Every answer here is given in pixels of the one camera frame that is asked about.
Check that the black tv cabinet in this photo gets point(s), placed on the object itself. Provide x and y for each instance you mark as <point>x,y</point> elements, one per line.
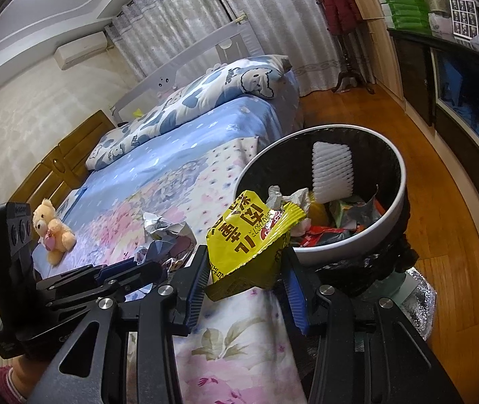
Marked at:
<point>440,81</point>

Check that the left hand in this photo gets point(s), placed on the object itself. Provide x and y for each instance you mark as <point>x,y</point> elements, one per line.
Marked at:
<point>27,373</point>

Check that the red coat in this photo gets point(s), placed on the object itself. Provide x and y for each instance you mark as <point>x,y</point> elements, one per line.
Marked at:
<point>342,16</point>

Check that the silver blue wrapper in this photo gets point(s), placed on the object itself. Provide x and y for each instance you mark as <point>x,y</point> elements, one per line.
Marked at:
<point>166,243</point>

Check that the white air conditioner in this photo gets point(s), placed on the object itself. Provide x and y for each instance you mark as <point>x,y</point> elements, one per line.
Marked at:
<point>77,51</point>

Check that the white foam net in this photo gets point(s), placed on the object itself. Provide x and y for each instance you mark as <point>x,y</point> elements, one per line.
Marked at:
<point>333,173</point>

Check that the photo grid frame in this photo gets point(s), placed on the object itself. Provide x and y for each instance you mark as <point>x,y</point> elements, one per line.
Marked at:
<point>464,19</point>

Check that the blue white cartoon quilt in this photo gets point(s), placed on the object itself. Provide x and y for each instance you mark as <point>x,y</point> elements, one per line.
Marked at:
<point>266,77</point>

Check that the wooden wardrobe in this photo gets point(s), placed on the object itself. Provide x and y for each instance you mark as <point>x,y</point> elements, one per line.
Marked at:
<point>381,49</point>

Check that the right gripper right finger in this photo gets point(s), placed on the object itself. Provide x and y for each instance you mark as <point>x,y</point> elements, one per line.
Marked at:
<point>367,352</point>

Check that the green snack wrapper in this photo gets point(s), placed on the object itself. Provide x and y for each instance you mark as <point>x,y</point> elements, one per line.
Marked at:
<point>345,212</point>

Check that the yellow teddy bear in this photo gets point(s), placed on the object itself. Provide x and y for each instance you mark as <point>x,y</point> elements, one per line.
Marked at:
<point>56,237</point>

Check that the yellow snack bag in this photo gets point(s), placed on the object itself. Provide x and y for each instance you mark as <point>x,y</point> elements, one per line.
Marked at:
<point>245,245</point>

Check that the blue bed sheet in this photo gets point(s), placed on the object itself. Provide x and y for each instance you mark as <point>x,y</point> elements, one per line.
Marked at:
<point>172,147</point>

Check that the white black trash bin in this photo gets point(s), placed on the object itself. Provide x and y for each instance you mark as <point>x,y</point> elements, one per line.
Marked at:
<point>379,171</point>

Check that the wooden coat stand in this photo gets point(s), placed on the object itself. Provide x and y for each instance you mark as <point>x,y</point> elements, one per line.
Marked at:
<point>348,75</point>

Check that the white bed guard rail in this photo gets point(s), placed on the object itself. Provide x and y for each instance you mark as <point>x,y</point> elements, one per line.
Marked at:
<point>236,40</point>

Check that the orange ovaltine wrapper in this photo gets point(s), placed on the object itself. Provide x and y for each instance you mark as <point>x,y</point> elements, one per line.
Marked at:
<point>322,235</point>

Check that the wooden headboard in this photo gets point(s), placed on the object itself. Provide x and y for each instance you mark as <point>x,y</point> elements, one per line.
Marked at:
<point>63,169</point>

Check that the green white box stack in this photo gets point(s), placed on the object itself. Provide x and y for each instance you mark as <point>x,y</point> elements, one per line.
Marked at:
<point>409,15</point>

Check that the grey curtains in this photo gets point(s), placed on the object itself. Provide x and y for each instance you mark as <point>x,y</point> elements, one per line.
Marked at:
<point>149,33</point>

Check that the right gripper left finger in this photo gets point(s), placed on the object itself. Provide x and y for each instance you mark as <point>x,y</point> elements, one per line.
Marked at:
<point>91,367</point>

